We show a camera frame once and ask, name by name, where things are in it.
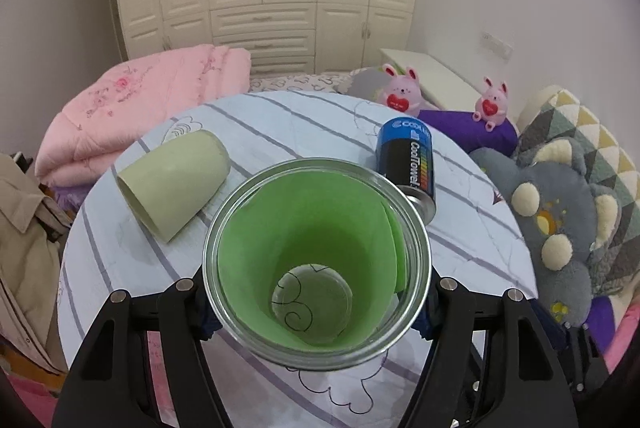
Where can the glass cup with green liner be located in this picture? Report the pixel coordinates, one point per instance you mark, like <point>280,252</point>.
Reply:
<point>320,233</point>

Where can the blue and black can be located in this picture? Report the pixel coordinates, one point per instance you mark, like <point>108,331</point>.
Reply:
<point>404,158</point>

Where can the pink folded quilt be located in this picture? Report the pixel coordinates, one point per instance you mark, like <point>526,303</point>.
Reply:
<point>125,98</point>

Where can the white wall socket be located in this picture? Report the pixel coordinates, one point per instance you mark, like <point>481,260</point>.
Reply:
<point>496,44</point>

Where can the pink bunny plush toy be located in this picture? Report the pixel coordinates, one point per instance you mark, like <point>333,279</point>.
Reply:
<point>401,94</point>
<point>491,105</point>

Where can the grey bear plush cushion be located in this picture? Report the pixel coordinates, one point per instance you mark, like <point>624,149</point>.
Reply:
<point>565,193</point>

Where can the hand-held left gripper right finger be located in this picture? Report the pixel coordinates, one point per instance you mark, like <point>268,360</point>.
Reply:
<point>423,324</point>

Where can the purple blanket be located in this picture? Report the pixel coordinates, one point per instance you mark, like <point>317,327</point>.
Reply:
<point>600,323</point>

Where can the purple pillow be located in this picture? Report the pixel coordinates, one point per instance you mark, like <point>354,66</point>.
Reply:
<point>450,128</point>

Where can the grey pillow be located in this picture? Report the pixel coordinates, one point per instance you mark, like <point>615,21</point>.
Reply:
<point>367,83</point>

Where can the heart printed bed sheet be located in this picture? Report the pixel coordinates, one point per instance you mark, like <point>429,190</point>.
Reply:
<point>300,83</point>

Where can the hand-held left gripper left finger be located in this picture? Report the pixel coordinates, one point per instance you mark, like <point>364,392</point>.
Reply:
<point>208,327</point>

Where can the pale green cup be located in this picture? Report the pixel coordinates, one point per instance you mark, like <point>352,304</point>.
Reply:
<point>175,178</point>

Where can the white bedside cabinet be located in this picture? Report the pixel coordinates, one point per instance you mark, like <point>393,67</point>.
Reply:
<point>440,73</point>

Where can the beige jacket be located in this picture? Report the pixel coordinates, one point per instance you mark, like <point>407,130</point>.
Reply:
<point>25,233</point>

